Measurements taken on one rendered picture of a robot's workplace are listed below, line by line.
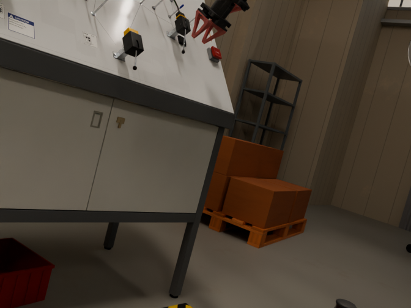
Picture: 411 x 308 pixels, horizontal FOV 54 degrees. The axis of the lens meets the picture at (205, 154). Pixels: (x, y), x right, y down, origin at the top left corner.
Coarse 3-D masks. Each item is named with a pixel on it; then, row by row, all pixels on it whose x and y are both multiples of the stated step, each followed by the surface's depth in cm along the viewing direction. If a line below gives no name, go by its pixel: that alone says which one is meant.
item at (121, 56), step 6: (126, 36) 129; (132, 36) 127; (138, 36) 130; (126, 42) 128; (132, 42) 126; (138, 42) 128; (126, 48) 128; (132, 48) 127; (138, 48) 127; (114, 54) 132; (120, 54) 132; (126, 54) 132; (132, 54) 129; (138, 54) 130
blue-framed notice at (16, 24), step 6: (12, 18) 108; (18, 18) 110; (24, 18) 111; (12, 24) 107; (18, 24) 109; (24, 24) 110; (30, 24) 112; (12, 30) 107; (18, 30) 108; (24, 30) 110; (30, 30) 111; (30, 36) 110
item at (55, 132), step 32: (0, 96) 109; (32, 96) 115; (64, 96) 122; (96, 96) 130; (0, 128) 111; (32, 128) 118; (64, 128) 125; (96, 128) 132; (0, 160) 113; (32, 160) 120; (64, 160) 127; (96, 160) 135; (0, 192) 115; (32, 192) 122; (64, 192) 130
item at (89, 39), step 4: (84, 32) 126; (84, 36) 126; (88, 36) 127; (92, 36) 128; (96, 36) 130; (84, 40) 125; (88, 40) 126; (92, 40) 128; (96, 40) 129; (88, 44) 126; (92, 44) 127; (96, 44) 128
